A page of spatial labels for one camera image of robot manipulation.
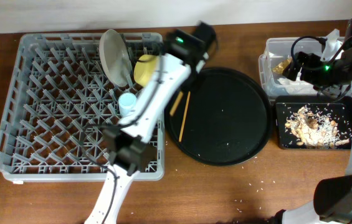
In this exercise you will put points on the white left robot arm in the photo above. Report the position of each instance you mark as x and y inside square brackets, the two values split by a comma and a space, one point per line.
[181, 57]

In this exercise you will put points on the white round plate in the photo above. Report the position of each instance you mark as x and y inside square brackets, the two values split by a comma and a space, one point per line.
[114, 58]

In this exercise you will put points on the food scraps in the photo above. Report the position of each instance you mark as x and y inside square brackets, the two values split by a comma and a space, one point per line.
[314, 129]

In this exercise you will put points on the clear plastic bin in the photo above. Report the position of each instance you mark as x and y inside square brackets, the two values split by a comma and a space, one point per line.
[276, 51]

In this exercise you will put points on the white crumpled paper towel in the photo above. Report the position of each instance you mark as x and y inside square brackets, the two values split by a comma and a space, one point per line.
[296, 87]

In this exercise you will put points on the yellow bowl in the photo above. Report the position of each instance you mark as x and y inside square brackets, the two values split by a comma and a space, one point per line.
[144, 69]

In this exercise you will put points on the brown Nescafe Gold wrapper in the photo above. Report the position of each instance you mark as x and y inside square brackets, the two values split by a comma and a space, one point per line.
[278, 69]

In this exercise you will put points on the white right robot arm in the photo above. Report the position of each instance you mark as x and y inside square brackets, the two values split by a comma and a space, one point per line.
[332, 202]

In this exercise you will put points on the black rectangular tray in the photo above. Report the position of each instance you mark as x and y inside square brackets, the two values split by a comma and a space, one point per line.
[340, 110]

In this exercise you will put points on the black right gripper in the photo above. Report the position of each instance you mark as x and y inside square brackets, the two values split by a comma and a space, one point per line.
[312, 61]

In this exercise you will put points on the round black tray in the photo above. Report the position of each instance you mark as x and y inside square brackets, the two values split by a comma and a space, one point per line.
[229, 118]

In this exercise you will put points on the blue plastic cup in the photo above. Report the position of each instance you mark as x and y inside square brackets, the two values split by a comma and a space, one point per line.
[126, 103]

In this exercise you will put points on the grey dishwasher rack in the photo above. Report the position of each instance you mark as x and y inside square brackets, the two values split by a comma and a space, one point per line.
[58, 93]

